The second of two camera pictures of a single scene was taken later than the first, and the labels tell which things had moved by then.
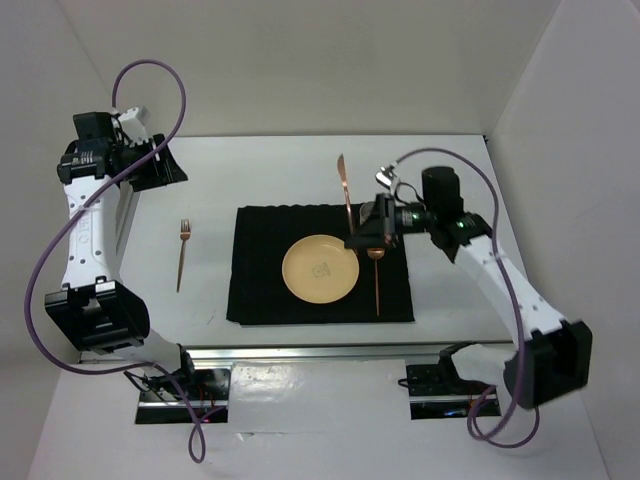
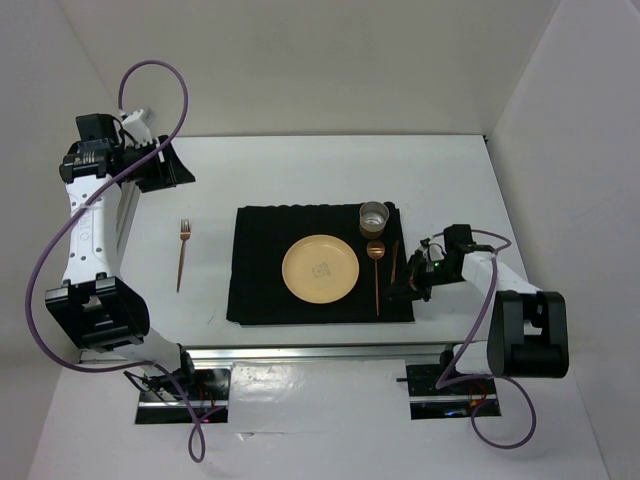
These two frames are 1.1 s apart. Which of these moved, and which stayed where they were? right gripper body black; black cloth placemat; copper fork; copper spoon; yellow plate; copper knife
Moved: copper knife; right gripper body black
Stayed: yellow plate; copper fork; copper spoon; black cloth placemat
